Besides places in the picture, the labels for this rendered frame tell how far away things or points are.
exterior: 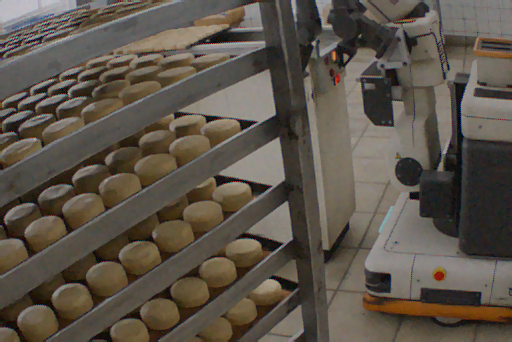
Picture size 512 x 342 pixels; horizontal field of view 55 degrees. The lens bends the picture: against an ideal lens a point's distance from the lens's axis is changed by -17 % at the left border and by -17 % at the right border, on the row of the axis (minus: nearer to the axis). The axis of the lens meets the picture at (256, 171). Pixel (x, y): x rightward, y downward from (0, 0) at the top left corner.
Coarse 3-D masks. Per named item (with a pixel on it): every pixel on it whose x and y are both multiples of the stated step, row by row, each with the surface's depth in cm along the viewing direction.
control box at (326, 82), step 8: (328, 48) 204; (336, 48) 207; (328, 56) 199; (336, 56) 207; (320, 64) 195; (328, 64) 200; (336, 64) 207; (320, 72) 197; (328, 72) 200; (336, 72) 207; (344, 72) 215; (320, 80) 198; (328, 80) 200; (320, 88) 199; (328, 88) 201
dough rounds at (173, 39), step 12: (228, 24) 238; (156, 36) 241; (168, 36) 237; (180, 36) 228; (192, 36) 224; (204, 36) 221; (120, 48) 235; (132, 48) 225; (144, 48) 219; (156, 48) 216; (168, 48) 214; (180, 48) 211
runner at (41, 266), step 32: (256, 128) 70; (192, 160) 63; (224, 160) 67; (160, 192) 60; (96, 224) 53; (128, 224) 57; (32, 256) 47; (64, 256) 51; (0, 288) 45; (32, 288) 48
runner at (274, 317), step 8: (288, 296) 82; (296, 296) 83; (280, 304) 81; (288, 304) 82; (296, 304) 84; (272, 312) 79; (280, 312) 81; (288, 312) 83; (264, 320) 78; (272, 320) 80; (280, 320) 81; (256, 328) 77; (264, 328) 79; (272, 328) 80; (240, 336) 75; (248, 336) 76; (256, 336) 77
